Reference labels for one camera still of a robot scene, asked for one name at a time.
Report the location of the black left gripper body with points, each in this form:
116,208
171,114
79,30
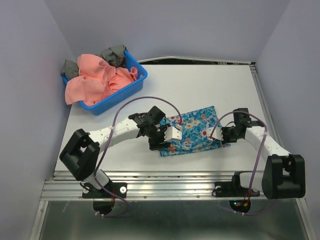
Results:
156,136

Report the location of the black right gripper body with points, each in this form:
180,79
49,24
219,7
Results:
229,134

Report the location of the blue floral skirt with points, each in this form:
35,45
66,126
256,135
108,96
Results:
194,132

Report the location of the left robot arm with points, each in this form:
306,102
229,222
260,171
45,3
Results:
80,154

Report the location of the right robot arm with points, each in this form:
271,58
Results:
284,173

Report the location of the blue plastic bin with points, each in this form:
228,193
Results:
120,95

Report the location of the pink skirt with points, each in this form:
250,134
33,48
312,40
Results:
97,80

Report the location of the grey skirt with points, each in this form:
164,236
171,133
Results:
113,55

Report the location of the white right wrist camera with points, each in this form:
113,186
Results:
216,134

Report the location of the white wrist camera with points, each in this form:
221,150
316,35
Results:
172,134
216,134

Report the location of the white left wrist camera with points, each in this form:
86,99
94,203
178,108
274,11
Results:
172,134

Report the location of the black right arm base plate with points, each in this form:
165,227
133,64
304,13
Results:
240,201

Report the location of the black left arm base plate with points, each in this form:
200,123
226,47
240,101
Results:
104,202

